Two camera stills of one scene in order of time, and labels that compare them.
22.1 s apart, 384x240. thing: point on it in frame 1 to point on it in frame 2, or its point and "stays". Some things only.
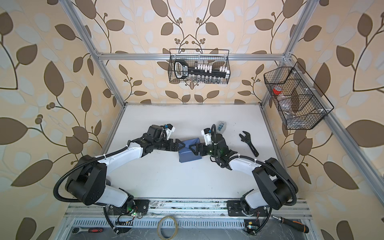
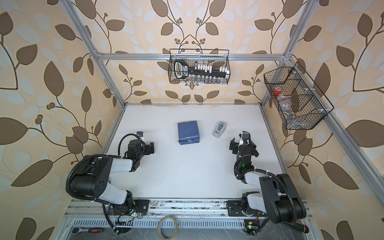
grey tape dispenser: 221,126 stays
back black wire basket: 203,66 stays
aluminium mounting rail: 188,209 stays
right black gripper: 198,145 to 234,146
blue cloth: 186,154 to 188,132
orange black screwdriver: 300,226 stays
